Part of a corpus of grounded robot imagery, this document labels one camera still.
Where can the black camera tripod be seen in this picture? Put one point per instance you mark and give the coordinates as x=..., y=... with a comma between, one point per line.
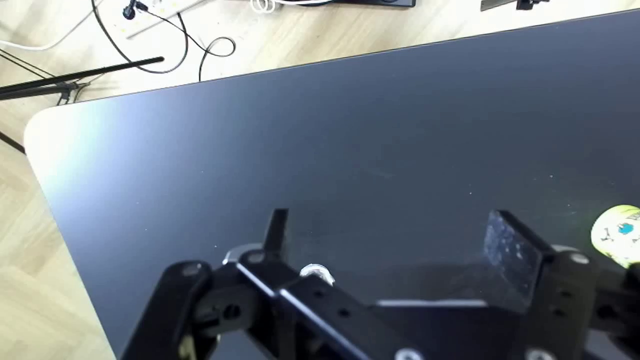
x=67, y=83

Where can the yellow-green cartoon mug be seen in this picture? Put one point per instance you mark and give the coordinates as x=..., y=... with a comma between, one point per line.
x=617, y=234

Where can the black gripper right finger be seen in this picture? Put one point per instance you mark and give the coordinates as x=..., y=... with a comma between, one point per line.
x=572, y=305

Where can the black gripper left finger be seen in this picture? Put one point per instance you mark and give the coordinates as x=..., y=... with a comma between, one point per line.
x=194, y=307

